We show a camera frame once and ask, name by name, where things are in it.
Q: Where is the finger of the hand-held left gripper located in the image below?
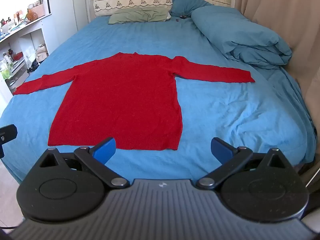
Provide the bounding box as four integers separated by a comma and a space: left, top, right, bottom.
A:
0, 124, 18, 159

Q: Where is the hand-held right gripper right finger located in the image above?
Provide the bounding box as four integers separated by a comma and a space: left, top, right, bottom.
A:
196, 137, 295, 190

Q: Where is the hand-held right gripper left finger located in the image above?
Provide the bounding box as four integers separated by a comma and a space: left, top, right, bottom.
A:
36, 137, 130, 189

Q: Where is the red knit sweater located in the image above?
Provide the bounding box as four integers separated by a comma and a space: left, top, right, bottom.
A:
12, 52, 256, 151

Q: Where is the blue bed sheet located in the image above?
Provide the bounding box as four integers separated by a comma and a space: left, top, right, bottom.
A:
0, 14, 318, 183

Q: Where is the beige plush toy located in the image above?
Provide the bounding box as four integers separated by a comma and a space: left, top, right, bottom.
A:
35, 43, 49, 64

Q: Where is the white shelf unit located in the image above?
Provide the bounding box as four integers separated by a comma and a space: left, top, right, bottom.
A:
0, 12, 54, 103

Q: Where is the blue pillow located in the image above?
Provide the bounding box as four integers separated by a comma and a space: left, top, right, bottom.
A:
191, 6, 293, 70
169, 0, 214, 18

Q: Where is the orange round ornament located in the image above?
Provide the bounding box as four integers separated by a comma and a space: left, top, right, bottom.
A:
26, 9, 39, 22

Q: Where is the pink storage basket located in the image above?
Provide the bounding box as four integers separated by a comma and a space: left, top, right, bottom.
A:
32, 4, 46, 18

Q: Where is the white wardrobe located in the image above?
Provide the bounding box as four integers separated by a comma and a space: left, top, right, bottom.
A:
47, 0, 88, 53

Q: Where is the grey-green crumpled cloth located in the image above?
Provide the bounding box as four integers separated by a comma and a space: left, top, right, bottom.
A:
108, 6, 171, 25

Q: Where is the cream embroidered pillow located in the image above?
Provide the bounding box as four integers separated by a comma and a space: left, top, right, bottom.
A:
94, 0, 173, 18

